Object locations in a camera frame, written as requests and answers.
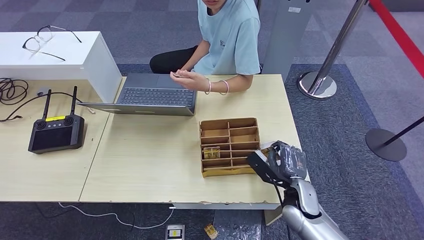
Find grey open laptop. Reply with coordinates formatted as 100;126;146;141
77;73;200;117

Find table leg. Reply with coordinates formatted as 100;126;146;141
263;205;286;226

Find small device with yellow label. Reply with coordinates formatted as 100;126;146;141
165;224;186;240

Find cardboard card organizer box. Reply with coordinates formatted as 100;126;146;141
199;117;263;178

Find yellow card on floor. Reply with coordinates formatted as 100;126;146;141
203;223;219;240

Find person's left hand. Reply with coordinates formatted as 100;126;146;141
169;69;210;93

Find long black cable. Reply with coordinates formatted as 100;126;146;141
0;91;84;123

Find coiled black cable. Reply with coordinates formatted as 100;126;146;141
0;77;29;106

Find red barrier belt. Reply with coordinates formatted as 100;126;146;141
368;0;424;79

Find white box shelf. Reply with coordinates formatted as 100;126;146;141
0;31;123;104

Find grey kiosk stand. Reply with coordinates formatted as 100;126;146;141
261;0;319;83

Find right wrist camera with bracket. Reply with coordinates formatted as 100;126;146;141
246;149;282;186

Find black stanchion post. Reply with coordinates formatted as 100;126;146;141
365;115;424;163

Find clear plastic bag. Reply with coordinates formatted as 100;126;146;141
213;209;264;240

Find person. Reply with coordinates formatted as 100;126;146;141
149;0;262;76

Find chrome stanchion post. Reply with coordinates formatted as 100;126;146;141
297;0;369;101

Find white floor cable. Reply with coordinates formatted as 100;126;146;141
58;202;175;230

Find black remote controller with antennas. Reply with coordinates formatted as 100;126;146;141
27;85;86;155

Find black-framed eyeglasses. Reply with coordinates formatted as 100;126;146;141
22;25;83;62

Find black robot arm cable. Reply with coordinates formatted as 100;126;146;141
271;180;286;208

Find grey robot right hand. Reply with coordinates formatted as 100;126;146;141
266;140;308;181

